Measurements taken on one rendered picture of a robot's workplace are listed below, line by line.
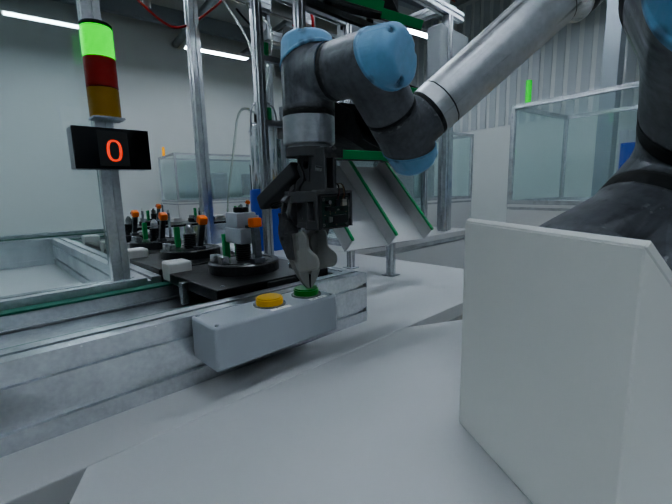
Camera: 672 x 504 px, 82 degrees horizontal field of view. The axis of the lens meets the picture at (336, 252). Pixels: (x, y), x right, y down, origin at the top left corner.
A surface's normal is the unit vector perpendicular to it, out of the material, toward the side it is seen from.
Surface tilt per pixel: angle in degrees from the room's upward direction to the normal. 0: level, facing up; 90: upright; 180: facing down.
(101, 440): 0
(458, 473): 0
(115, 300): 90
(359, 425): 0
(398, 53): 90
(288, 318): 90
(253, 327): 90
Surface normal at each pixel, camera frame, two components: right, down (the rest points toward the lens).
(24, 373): 0.69, 0.10
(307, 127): 0.00, 0.16
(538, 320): -0.98, 0.06
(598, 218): -0.35, -0.79
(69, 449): -0.02, -0.99
